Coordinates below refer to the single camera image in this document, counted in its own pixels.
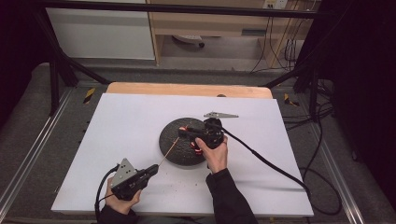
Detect black metal frame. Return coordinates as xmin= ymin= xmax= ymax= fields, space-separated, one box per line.
xmin=31 ymin=0 xmax=322 ymax=118

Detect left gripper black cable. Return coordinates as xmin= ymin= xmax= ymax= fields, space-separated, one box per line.
xmin=93 ymin=163 xmax=121 ymax=219

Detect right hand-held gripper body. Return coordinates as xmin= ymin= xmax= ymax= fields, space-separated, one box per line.
xmin=195 ymin=111 xmax=240 ymax=150

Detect black round plate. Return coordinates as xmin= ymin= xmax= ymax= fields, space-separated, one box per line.
xmin=158 ymin=117 xmax=216 ymax=168

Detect white wall socket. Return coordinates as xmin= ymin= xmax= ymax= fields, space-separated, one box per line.
xmin=262 ymin=0 xmax=290 ymax=10

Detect person's right hand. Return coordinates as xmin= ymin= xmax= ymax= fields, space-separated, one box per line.
xmin=194 ymin=135 xmax=230 ymax=175

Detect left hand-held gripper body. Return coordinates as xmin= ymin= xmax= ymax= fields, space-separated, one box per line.
xmin=110 ymin=157 xmax=150 ymax=202

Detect black floor cables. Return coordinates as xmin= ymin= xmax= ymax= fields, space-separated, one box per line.
xmin=281 ymin=77 xmax=336 ymax=132

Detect hanging black cables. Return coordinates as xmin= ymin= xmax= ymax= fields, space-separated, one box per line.
xmin=249 ymin=15 xmax=301 ymax=75

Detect person's left hand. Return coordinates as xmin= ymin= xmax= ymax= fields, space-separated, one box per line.
xmin=104 ymin=177 xmax=143 ymax=216

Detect white cabinet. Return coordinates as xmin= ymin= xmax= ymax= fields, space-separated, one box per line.
xmin=46 ymin=7 xmax=156 ymax=61

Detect thin bamboo skewer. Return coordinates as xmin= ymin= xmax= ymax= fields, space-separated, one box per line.
xmin=158 ymin=125 xmax=190 ymax=167

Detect wooden desk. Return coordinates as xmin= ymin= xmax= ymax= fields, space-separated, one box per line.
xmin=146 ymin=0 xmax=316 ymax=68

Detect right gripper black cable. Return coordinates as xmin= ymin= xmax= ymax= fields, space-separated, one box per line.
xmin=221 ymin=126 xmax=343 ymax=217

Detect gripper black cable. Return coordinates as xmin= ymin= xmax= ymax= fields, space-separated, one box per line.
xmin=93 ymin=163 xmax=121 ymax=219
xmin=221 ymin=126 xmax=343 ymax=217

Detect grey object under desk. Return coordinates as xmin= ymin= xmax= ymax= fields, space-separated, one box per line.
xmin=171 ymin=34 xmax=206 ymax=49

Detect aluminium floor rail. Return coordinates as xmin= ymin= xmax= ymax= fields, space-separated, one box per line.
xmin=0 ymin=88 xmax=75 ymax=213
xmin=306 ymin=123 xmax=366 ymax=224

